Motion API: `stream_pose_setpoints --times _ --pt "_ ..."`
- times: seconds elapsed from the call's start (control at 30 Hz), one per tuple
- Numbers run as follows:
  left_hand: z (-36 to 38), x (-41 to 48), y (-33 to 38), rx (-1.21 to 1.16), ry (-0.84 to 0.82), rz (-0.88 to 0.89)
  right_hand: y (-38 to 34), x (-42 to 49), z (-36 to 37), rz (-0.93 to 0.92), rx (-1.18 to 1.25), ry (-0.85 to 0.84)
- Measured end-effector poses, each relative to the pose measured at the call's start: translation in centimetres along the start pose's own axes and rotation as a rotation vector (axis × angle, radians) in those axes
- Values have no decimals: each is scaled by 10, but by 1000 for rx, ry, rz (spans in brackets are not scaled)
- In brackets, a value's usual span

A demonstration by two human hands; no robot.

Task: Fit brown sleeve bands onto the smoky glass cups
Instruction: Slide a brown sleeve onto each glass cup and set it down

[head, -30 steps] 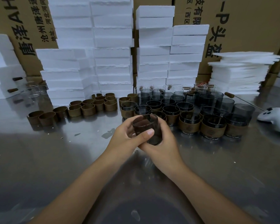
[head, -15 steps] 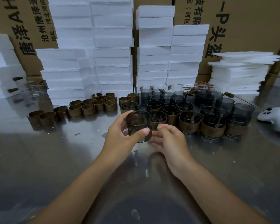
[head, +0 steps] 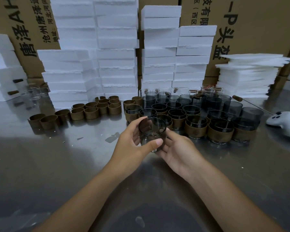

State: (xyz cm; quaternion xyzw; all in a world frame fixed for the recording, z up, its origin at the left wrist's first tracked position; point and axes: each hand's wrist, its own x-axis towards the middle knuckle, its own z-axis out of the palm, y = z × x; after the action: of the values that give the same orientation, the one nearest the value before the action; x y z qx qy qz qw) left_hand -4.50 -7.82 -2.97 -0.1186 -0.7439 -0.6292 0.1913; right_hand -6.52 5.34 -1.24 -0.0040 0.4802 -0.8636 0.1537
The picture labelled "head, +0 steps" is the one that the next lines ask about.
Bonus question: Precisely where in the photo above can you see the person's right hand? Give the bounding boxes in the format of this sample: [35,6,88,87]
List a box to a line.
[156,128,206,183]

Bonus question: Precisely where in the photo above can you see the person's left hand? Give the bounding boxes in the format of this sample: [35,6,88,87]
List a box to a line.
[109,116,164,177]

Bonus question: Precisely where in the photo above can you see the smoky transparent plastic cup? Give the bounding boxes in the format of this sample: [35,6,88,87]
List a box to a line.
[207,110,229,120]
[207,118,234,145]
[182,105,201,116]
[168,108,187,131]
[138,116,167,152]
[157,114,173,130]
[232,117,256,143]
[124,104,142,123]
[138,108,158,118]
[151,103,169,114]
[185,115,208,140]

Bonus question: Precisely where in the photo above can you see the group of brown sleeve rings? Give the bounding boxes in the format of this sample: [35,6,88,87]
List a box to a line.
[28,95,143,130]

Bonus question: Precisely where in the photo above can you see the cluster of transparent plastic cups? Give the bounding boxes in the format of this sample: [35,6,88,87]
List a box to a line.
[138,85,264,128]

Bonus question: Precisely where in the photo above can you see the bunch of clear plastic cups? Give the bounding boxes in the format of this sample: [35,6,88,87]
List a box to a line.
[24,83,50,101]

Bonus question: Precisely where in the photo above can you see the person's right forearm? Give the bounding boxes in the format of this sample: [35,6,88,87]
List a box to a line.
[188,161,285,232]

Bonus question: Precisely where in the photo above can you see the person's left forearm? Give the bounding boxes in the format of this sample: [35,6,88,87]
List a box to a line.
[33,164,136,232]

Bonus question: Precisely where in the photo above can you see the tall stack white foam blocks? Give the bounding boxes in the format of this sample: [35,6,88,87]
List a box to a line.
[36,0,140,109]

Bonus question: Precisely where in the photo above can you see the stepped stack white foam blocks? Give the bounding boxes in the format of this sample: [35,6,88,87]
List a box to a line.
[140,5,218,89]

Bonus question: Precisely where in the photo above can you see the stack of thin foam sheets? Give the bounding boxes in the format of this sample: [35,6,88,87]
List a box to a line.
[215,53,290,99]

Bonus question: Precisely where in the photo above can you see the white game controller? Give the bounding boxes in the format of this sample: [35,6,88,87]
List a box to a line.
[266,111,290,144]

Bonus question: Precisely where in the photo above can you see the large printed cardboard box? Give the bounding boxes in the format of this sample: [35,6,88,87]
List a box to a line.
[180,0,290,77]

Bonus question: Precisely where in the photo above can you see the brown-handled metal rod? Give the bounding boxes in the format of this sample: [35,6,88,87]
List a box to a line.
[233,95,274,115]

